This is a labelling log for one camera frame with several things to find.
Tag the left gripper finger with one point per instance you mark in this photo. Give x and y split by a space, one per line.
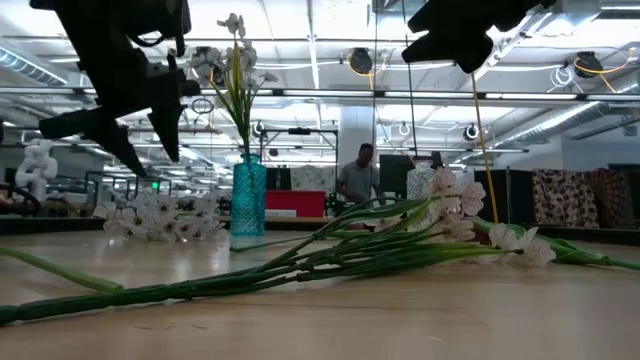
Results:
170 130
100 127

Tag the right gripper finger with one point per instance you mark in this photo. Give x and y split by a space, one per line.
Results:
460 52
460 15

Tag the teal glass vase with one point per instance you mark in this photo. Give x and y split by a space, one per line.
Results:
248 200

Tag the green stem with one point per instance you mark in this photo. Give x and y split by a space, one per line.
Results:
60 272

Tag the clear glass vase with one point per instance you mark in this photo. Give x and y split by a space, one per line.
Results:
417 182

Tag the white robot figure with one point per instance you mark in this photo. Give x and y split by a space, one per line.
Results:
36 165

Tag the black monitor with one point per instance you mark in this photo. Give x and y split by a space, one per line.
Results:
395 172
278 179

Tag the white column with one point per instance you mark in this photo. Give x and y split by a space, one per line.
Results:
355 125

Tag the white flat box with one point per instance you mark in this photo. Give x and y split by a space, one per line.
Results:
280 213

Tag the red box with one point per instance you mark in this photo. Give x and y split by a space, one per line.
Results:
295 203

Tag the floral white cloth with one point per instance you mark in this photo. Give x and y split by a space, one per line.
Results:
312 177

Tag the black panel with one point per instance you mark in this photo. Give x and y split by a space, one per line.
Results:
502 197

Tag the person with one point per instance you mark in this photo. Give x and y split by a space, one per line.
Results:
357 180

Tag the black robot with green lights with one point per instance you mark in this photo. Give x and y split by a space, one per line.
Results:
334 205

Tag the patterned cloth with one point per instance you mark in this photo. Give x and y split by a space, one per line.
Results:
575 197

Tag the black gantry frame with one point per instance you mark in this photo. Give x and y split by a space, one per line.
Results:
299 131

